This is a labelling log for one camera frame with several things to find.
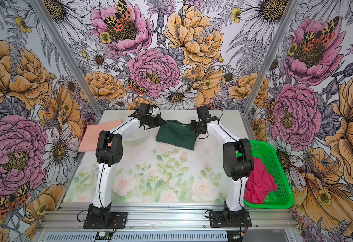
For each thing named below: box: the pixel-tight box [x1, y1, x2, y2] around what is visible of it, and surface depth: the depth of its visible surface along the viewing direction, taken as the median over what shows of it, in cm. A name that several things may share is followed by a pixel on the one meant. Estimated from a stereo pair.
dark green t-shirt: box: [155, 119, 198, 151], surface depth 102 cm
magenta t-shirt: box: [243, 156, 278, 205], surface depth 79 cm
